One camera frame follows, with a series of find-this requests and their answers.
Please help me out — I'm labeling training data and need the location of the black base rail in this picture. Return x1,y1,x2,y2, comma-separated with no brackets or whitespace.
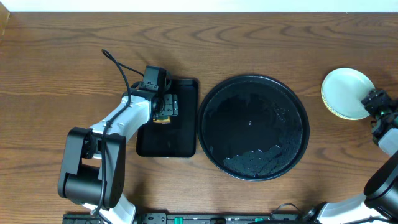
62,212,379,224

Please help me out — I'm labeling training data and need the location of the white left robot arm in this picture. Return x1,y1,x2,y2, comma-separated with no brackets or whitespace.
58,90,178,223

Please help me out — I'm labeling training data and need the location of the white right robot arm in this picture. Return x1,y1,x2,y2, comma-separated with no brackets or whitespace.
302,90,397,223

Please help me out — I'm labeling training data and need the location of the green yellow sponge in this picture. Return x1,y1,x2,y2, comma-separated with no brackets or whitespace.
153,116,171,124

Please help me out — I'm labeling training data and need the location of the black round tray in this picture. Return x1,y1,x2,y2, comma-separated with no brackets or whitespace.
197,74,310,181

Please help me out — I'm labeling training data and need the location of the light green plate front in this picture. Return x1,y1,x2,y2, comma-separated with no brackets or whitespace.
321,68,376,106

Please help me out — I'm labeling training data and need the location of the black rectangular tray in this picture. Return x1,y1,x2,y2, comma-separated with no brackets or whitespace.
136,79,198,157

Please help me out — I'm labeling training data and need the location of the yellow plate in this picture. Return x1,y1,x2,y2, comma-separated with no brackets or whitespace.
322,93,369,121

